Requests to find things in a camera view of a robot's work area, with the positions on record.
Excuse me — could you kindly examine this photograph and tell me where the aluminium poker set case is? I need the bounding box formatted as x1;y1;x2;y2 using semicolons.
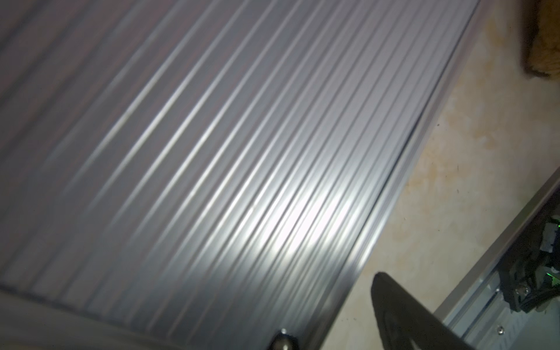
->
1;1;490;349

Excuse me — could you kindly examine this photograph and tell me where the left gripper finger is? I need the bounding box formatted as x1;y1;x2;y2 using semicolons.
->
370;272;472;349

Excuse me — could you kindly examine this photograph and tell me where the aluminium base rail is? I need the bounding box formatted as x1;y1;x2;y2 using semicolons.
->
435;171;559;349

